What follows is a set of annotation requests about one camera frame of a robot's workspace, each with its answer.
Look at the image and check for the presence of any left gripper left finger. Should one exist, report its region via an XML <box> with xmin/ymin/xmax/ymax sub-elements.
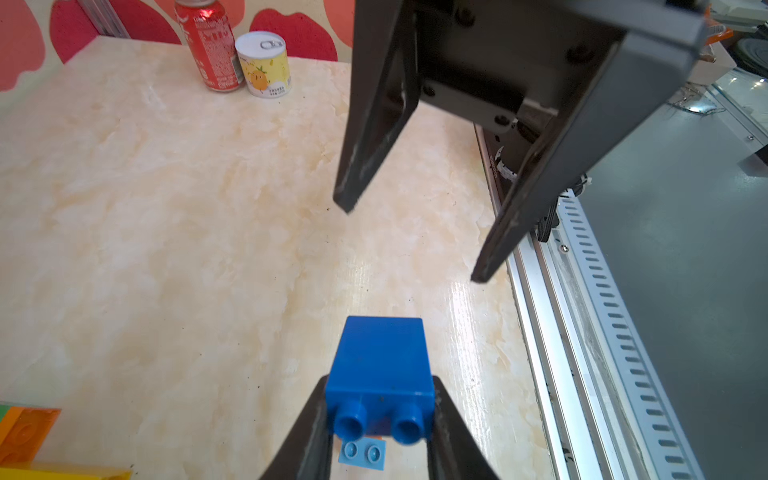
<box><xmin>260</xmin><ymin>375</ymin><xmax>333</xmax><ymax>480</ymax></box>

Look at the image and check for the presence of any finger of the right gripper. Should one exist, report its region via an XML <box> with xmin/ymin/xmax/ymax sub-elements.
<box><xmin>471</xmin><ymin>31</ymin><xmax>703</xmax><ymax>283</ymax></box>
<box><xmin>333</xmin><ymin>1</ymin><xmax>420</xmax><ymax>213</ymax></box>

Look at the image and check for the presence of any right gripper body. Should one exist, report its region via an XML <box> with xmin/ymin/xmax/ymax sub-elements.
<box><xmin>413</xmin><ymin>1</ymin><xmax>630</xmax><ymax>136</ymax></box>

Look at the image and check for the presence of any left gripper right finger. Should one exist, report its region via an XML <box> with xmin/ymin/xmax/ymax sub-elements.
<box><xmin>427</xmin><ymin>376</ymin><xmax>498</xmax><ymax>480</ymax></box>

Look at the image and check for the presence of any light blue lego brick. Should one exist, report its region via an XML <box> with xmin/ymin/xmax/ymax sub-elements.
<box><xmin>338</xmin><ymin>437</ymin><xmax>387</xmax><ymax>471</ymax></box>

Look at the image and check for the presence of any yellow tin can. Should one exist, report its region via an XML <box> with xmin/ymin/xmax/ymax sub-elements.
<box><xmin>235</xmin><ymin>31</ymin><xmax>292</xmax><ymax>99</ymax></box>

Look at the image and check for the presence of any red soda can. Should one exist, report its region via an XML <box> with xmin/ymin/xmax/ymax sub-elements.
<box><xmin>174</xmin><ymin>0</ymin><xmax>244</xmax><ymax>92</ymax></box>

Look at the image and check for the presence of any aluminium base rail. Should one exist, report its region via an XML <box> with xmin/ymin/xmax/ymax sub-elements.
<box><xmin>473</xmin><ymin>125</ymin><xmax>709</xmax><ymax>480</ymax></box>

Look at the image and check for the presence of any right frame post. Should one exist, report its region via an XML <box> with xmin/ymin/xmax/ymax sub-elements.
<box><xmin>77</xmin><ymin>0</ymin><xmax>130</xmax><ymax>39</ymax></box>

